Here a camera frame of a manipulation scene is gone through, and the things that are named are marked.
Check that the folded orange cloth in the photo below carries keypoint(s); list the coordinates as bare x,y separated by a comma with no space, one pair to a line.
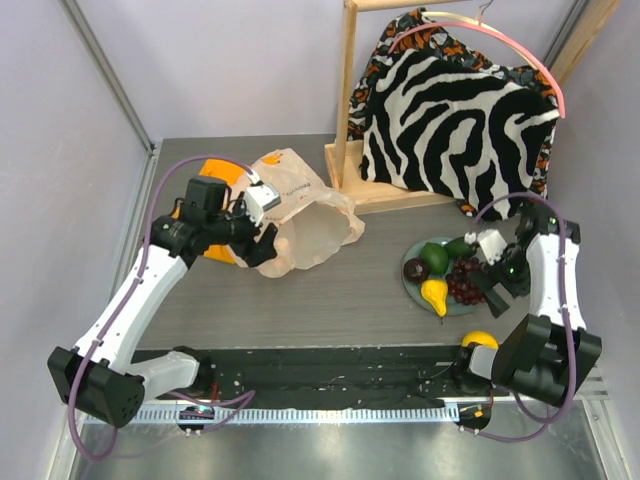
208,195

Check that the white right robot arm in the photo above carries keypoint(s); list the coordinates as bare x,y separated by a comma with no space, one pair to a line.
549,353

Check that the banana print plastic bag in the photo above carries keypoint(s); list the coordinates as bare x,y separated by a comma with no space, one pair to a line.
314,220

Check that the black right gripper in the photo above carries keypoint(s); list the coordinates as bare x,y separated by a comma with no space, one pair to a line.
489,282

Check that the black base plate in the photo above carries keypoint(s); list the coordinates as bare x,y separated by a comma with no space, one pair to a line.
301,385

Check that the dark fake fruit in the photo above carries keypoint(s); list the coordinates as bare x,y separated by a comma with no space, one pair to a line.
416,271

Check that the zebra print garment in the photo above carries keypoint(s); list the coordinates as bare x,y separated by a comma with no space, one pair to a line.
437,126

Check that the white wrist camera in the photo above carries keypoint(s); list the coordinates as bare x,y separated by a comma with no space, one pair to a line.
259,198
491,243

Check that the orange patterned garment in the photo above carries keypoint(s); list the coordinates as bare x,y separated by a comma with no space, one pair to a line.
415,30

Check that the dark green fake avocado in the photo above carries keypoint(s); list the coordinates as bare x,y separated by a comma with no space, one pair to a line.
458,248

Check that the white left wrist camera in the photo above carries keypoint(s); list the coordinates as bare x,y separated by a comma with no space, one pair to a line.
259,198

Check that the yellow fake lemon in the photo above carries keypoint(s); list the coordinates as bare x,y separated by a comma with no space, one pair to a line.
480,338

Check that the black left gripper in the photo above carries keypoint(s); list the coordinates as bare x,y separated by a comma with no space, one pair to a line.
252,252

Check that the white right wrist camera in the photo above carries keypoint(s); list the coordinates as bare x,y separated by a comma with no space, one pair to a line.
491,243

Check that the green fake fruit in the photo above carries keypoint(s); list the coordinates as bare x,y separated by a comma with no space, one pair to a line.
435,256

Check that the red fake grapes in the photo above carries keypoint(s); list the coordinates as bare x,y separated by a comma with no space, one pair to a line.
460,285

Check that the wooden clothes rack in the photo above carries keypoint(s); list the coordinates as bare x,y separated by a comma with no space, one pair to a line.
343,157

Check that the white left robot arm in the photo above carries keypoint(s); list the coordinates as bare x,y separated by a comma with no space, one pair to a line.
98,376

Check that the yellow fake pear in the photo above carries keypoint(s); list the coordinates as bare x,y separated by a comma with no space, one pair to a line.
435,292

